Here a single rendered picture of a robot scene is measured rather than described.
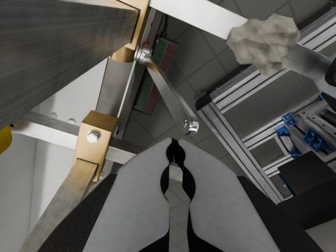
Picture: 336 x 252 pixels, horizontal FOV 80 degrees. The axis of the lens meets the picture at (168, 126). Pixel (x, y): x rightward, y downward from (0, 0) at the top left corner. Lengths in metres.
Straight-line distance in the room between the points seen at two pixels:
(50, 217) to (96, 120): 0.15
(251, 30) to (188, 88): 0.94
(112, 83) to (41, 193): 0.54
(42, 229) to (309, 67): 0.39
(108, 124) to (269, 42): 0.26
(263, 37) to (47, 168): 0.70
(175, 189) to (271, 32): 1.45
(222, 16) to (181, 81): 0.92
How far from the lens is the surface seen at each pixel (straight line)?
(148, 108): 0.47
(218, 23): 0.27
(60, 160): 0.74
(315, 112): 1.04
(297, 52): 0.32
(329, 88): 0.34
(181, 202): 1.74
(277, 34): 0.29
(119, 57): 0.27
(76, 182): 0.35
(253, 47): 0.29
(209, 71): 1.18
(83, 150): 0.37
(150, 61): 0.24
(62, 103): 0.62
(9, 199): 0.74
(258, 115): 1.11
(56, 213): 0.31
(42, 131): 0.39
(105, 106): 0.49
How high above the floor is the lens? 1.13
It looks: 61 degrees down
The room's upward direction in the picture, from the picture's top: 179 degrees counter-clockwise
